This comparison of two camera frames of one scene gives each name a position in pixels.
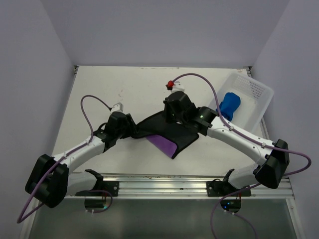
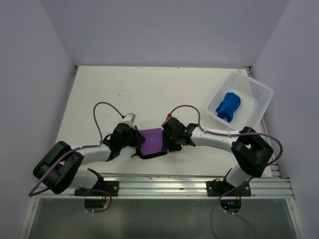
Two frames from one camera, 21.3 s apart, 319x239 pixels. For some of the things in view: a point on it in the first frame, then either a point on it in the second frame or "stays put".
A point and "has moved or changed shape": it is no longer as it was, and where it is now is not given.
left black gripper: [133, 127] -> [138, 137]
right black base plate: [217, 188] stays put
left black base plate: [109, 188] stays put
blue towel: [231, 102] stays put
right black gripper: [168, 117] -> [166, 144]
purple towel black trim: [171, 138] has moved or changed shape
